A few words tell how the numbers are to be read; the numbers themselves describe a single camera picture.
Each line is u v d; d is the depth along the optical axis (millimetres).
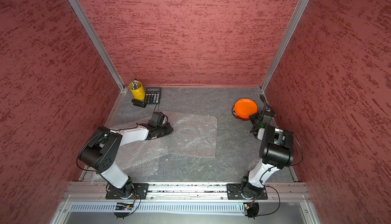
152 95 1134
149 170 808
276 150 503
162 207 775
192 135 944
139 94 1067
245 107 1008
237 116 1012
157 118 758
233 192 735
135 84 1001
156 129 744
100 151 467
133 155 852
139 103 1089
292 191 761
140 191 732
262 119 757
